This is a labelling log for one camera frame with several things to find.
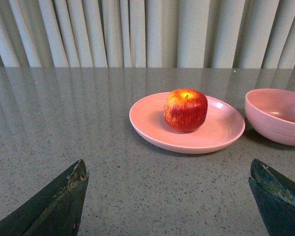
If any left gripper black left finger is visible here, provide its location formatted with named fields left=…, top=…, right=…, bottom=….
left=0, top=159, right=89, bottom=236

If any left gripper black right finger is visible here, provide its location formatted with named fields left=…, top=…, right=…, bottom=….
left=249, top=159, right=295, bottom=236

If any white pleated curtain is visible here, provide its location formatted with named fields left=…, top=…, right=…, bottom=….
left=0, top=0, right=295, bottom=69

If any pink plate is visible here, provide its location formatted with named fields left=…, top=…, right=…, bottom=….
left=129, top=89, right=245, bottom=154

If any red yellow apple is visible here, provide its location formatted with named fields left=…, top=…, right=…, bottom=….
left=164, top=88, right=208, bottom=132

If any pink bowl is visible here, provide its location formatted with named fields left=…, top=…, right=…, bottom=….
left=245, top=88, right=295, bottom=146

